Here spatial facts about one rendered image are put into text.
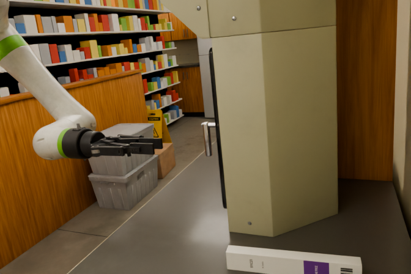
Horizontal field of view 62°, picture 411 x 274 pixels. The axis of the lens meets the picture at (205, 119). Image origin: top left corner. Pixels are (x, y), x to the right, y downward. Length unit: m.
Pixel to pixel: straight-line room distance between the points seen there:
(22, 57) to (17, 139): 1.63
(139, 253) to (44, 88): 0.64
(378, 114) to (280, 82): 0.43
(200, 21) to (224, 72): 0.12
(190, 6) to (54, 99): 0.63
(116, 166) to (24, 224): 0.80
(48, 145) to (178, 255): 0.52
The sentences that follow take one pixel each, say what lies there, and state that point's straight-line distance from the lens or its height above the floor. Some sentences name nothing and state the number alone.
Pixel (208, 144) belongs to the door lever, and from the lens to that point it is 0.86.
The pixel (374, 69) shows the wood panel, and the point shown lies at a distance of 1.10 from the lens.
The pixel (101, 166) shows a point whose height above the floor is 0.41.
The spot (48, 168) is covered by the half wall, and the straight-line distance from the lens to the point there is 3.07.
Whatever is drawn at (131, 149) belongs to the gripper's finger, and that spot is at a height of 1.14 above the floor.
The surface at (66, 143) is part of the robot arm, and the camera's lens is 1.07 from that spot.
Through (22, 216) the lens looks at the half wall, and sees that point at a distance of 2.97.
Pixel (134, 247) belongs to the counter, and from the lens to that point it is 0.90.
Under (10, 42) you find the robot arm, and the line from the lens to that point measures 1.29.
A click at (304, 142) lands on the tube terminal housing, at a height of 1.15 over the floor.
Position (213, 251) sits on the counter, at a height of 0.94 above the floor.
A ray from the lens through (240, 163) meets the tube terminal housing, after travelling 0.80.
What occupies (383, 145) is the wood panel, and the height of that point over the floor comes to 1.05.
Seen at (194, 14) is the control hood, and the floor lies 1.46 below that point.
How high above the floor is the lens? 1.41
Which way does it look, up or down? 13 degrees down
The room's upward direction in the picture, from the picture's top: 6 degrees counter-clockwise
